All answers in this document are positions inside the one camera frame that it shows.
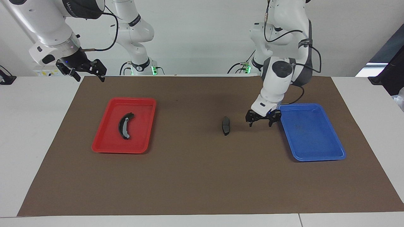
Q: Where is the curved brake shoe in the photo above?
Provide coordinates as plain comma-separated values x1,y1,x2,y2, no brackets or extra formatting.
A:
118,112,135,139

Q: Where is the blue plastic tray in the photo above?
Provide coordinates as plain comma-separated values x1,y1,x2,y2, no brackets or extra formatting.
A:
277,103,347,162

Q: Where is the red plastic tray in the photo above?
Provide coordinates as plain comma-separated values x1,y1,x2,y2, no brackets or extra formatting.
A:
92,97,157,154

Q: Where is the brown table mat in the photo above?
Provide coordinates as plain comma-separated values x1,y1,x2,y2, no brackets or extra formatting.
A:
17,76,404,217

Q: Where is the black chair back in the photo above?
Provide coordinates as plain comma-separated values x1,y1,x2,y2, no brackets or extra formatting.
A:
368,54,404,96

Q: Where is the clear plastic container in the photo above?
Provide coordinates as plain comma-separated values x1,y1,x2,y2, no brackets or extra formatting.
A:
391,88,404,112

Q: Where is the dark slanted panel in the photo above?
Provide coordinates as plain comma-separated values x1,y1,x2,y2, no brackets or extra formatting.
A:
356,25,404,78

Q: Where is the black base cable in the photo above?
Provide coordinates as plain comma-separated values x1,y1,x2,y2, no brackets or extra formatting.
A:
227,50,255,74
119,61,132,76

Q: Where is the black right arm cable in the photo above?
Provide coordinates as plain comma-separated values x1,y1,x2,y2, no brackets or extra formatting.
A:
79,5,119,52

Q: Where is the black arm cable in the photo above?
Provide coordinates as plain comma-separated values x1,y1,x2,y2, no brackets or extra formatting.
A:
79,5,119,52
264,0,322,105

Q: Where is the white wall socket box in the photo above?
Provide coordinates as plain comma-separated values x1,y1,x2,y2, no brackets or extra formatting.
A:
33,65,63,77

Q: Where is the black clamp mount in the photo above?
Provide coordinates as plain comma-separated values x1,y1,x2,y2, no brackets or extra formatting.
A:
0,65,17,85

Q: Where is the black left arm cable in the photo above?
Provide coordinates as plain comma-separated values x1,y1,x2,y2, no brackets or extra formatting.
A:
264,0,322,105

